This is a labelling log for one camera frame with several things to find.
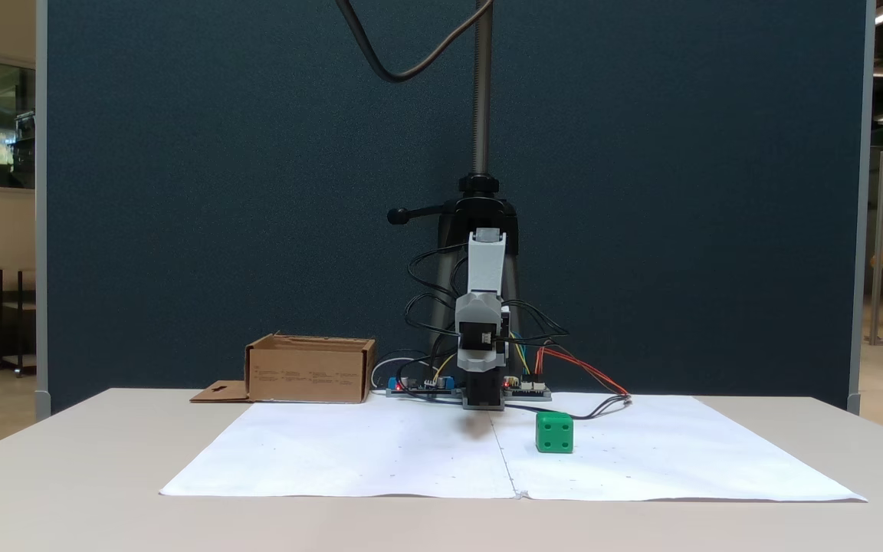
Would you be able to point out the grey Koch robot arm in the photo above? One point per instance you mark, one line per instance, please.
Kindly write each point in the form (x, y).
(485, 261)

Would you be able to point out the dark blue partition panel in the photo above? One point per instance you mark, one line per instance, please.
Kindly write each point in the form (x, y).
(219, 192)

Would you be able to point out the blue power circuit board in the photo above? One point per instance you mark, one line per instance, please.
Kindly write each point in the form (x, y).
(445, 382)

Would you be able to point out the black grey tripod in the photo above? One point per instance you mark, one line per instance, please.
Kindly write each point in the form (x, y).
(481, 115)

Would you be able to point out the brown cardboard box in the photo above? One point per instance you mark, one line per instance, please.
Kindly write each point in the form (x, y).
(311, 376)

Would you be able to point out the motor driver circuit board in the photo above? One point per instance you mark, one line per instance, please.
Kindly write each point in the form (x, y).
(527, 392)

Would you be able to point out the green die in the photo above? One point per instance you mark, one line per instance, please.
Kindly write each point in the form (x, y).
(554, 433)

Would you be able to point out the wall window frame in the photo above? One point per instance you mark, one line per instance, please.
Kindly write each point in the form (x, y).
(12, 123)

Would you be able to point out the black metal cart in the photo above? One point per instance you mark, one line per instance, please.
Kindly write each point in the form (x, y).
(18, 322)

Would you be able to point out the white paper sheet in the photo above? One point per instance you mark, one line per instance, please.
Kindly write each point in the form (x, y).
(349, 452)
(664, 460)

